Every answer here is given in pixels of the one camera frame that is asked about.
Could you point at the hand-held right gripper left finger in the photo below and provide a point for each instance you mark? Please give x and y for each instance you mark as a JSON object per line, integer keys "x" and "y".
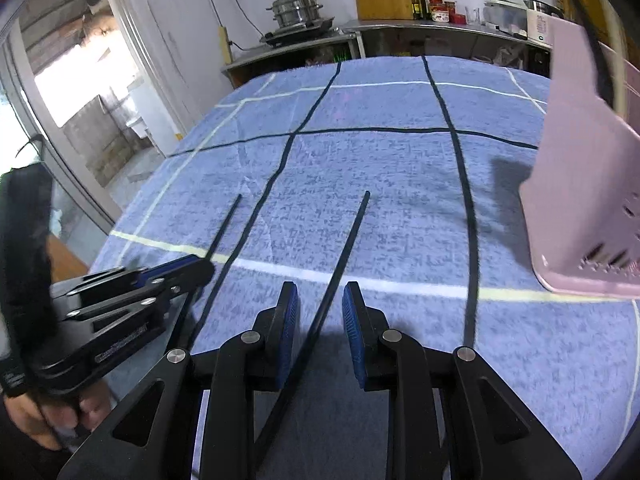
{"x": 290, "y": 330}

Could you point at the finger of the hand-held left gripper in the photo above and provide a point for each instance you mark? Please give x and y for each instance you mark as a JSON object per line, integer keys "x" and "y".
{"x": 190, "y": 280}
{"x": 170, "y": 266}

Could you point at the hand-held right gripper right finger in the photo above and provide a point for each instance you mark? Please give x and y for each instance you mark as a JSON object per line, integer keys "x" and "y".
{"x": 352, "y": 335}

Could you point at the black chopstick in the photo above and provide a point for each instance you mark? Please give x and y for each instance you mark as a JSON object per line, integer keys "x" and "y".
{"x": 345, "y": 250}
{"x": 590, "y": 45}
{"x": 225, "y": 225}

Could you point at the pink plastic basket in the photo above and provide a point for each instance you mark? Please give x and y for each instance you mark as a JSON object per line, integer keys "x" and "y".
{"x": 575, "y": 185}

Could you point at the person's left hand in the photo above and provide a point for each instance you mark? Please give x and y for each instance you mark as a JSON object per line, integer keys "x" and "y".
{"x": 60, "y": 425}

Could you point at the blue checked table cloth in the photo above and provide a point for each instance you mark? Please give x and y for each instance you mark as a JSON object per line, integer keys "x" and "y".
{"x": 400, "y": 185}

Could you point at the steel kitchen table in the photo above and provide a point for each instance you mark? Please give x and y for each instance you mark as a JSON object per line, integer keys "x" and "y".
{"x": 285, "y": 55}

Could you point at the black induction cooker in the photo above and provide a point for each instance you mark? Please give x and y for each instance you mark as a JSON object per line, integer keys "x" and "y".
{"x": 299, "y": 32}

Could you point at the steel steamer pot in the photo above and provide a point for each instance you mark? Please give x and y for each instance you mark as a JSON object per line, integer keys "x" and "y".
{"x": 296, "y": 9}

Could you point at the steel kitchen counter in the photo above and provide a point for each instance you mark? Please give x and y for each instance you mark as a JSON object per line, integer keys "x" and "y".
{"x": 440, "y": 35}

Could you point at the red sauce jar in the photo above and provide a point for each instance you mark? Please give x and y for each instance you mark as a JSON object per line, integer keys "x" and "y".
{"x": 436, "y": 10}
{"x": 449, "y": 12}

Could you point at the clear drinking glass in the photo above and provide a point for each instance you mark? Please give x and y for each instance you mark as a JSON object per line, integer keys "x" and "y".
{"x": 473, "y": 16}

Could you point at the white door frame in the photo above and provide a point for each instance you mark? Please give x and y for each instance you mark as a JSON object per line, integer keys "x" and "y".
{"x": 145, "y": 60}

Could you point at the yellow wall power strip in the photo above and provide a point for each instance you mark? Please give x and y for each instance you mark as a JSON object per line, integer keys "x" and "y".
{"x": 225, "y": 45}

